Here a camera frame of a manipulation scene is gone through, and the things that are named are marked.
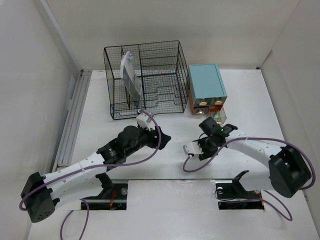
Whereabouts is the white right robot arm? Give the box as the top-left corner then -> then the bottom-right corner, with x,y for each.
197,117 -> 314,198

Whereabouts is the blue orange drawer box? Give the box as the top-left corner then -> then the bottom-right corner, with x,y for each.
188,63 -> 228,115

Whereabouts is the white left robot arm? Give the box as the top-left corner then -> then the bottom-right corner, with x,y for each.
19,125 -> 171,223

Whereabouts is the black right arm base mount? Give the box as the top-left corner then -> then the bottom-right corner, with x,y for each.
214,170 -> 265,210

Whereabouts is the green correction tape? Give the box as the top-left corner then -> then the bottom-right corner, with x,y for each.
213,111 -> 221,121

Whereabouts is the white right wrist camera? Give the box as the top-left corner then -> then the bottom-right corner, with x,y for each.
182,141 -> 203,156

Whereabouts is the black wire mesh desk organizer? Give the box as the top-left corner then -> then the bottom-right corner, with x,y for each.
103,40 -> 190,120

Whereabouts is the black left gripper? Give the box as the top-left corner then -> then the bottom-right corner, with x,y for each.
124,123 -> 170,157

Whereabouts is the aluminium rail frame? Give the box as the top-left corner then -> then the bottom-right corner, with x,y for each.
49,69 -> 92,172

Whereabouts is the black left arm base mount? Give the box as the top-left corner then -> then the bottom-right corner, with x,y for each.
84,173 -> 129,211

